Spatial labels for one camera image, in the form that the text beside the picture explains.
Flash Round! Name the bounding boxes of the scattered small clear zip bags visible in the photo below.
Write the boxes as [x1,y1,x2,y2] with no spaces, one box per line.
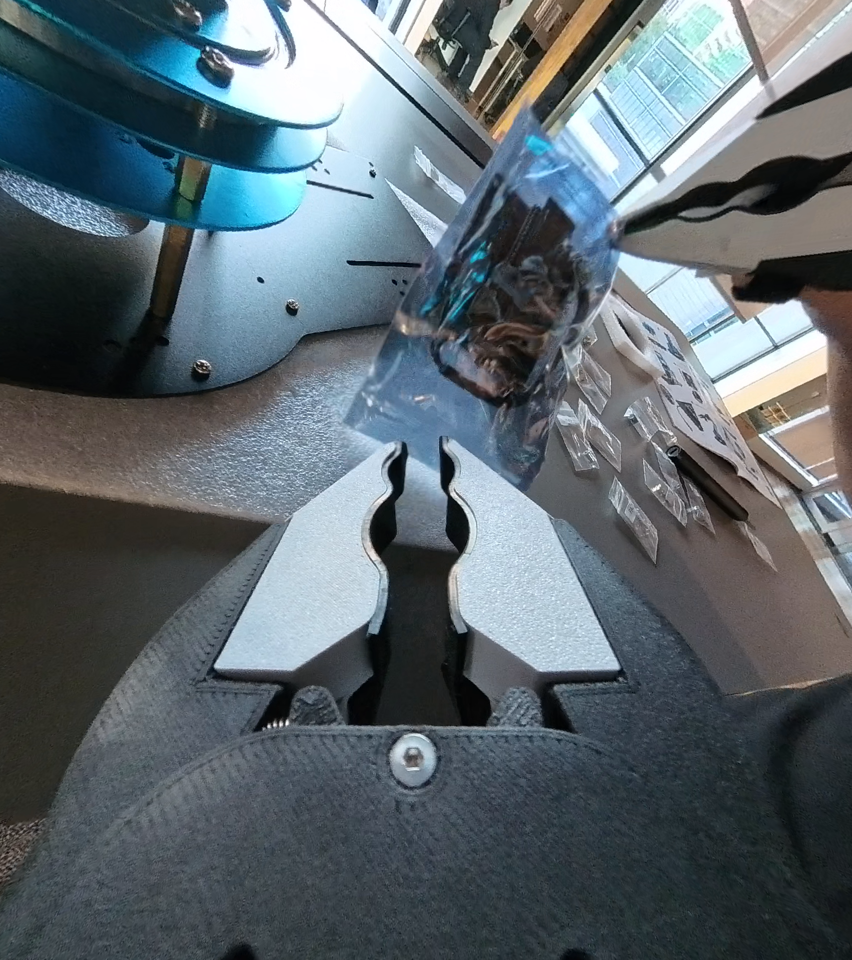
[389,143,782,574]

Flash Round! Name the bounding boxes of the blue toy robot arm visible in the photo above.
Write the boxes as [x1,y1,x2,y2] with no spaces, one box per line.
[0,0,346,361]

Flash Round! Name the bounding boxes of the black metal base plate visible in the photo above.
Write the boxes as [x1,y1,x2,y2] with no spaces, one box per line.
[0,135,445,400]

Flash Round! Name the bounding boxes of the dark parts bag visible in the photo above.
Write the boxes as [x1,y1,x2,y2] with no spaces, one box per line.
[344,105,622,489]

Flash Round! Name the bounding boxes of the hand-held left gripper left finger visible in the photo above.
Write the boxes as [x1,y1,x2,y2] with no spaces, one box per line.
[212,443,403,691]

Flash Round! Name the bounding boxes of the printed instruction manual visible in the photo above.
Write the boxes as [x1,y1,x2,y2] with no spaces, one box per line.
[603,293,775,499]

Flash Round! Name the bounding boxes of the black screwdriver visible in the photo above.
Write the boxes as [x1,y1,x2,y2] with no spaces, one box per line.
[663,440,752,522]

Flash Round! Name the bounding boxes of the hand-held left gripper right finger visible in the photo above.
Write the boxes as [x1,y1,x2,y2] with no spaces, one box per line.
[443,437,625,694]

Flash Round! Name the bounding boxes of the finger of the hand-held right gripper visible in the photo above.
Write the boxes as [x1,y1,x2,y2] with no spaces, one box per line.
[618,173,852,280]
[612,75,852,229]

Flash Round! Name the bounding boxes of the dark grey desk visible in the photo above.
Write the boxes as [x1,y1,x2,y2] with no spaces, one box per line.
[0,0,852,841]

